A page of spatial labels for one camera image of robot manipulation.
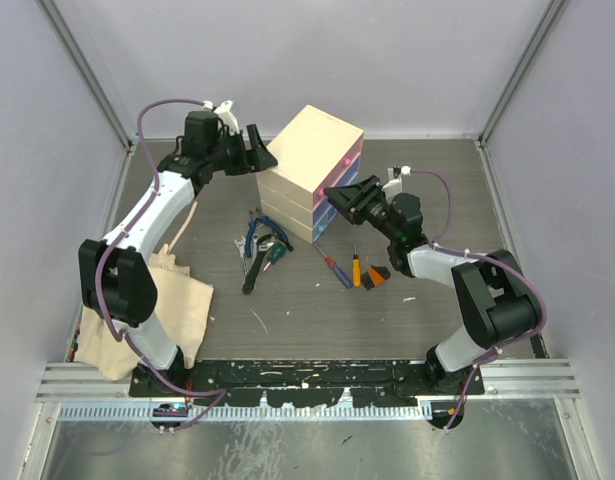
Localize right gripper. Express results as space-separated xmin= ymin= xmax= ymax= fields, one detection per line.
xmin=323 ymin=175 xmax=400 ymax=243

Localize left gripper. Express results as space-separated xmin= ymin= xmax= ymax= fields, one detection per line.
xmin=208 ymin=125 xmax=277 ymax=177

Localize large pink drawer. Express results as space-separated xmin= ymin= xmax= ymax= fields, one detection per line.
xmin=334 ymin=136 xmax=364 ymax=185

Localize cream drawer cabinet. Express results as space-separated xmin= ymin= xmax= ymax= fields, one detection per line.
xmin=257 ymin=105 xmax=364 ymax=244

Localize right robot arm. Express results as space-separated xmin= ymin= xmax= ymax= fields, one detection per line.
xmin=324 ymin=176 xmax=547 ymax=394

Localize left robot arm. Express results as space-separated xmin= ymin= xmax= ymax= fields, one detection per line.
xmin=78 ymin=100 xmax=278 ymax=396

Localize wide purple drawer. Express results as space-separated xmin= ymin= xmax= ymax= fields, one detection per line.
xmin=311 ymin=159 xmax=361 ymax=229

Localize small pink drawer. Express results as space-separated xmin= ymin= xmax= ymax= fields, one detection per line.
xmin=312 ymin=176 xmax=338 ymax=209

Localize left light blue drawer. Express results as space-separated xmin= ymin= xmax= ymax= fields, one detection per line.
xmin=312 ymin=218 xmax=331 ymax=244

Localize black adjustable wrench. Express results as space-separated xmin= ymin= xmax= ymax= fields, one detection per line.
xmin=242 ymin=234 xmax=275 ymax=295

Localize silver open end wrench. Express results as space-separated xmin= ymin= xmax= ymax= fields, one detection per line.
xmin=234 ymin=236 xmax=248 ymax=276

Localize beige cloth bag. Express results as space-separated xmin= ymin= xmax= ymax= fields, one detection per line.
xmin=74 ymin=199 xmax=216 ymax=384

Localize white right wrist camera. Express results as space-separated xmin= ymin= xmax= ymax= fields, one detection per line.
xmin=382 ymin=166 xmax=411 ymax=201

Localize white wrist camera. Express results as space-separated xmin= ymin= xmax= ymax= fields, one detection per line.
xmin=382 ymin=166 xmax=411 ymax=201
xmin=202 ymin=100 xmax=240 ymax=134

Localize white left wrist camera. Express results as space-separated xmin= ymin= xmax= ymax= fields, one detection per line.
xmin=202 ymin=100 xmax=240 ymax=134

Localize orange handled screwdriver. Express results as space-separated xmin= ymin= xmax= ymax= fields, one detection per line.
xmin=352 ymin=246 xmax=362 ymax=288

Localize blue handled pliers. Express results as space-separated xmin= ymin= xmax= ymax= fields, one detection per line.
xmin=245 ymin=209 xmax=293 ymax=264

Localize red blue handled screwdriver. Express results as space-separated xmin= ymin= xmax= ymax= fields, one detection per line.
xmin=314 ymin=244 xmax=353 ymax=289

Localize green handled screwdriver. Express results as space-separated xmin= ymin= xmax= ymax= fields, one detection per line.
xmin=263 ymin=242 xmax=288 ymax=271

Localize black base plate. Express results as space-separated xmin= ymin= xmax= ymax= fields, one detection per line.
xmin=129 ymin=357 xmax=488 ymax=409

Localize slotted cable duct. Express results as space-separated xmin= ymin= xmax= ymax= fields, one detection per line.
xmin=57 ymin=401 xmax=432 ymax=423

